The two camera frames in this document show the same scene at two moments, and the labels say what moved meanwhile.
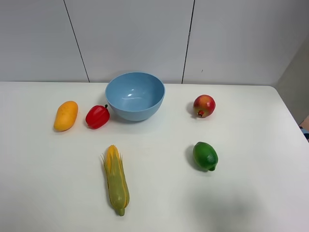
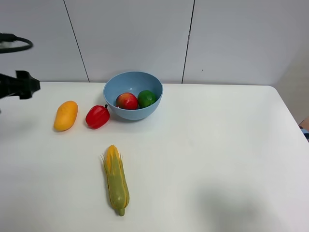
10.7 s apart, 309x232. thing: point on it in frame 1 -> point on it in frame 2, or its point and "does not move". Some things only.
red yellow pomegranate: (204, 106) -> (126, 100)
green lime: (205, 156) -> (146, 97)
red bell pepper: (97, 117) does not move
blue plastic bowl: (136, 96) does not move
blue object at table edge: (305, 132) does not move
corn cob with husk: (118, 186) does not move
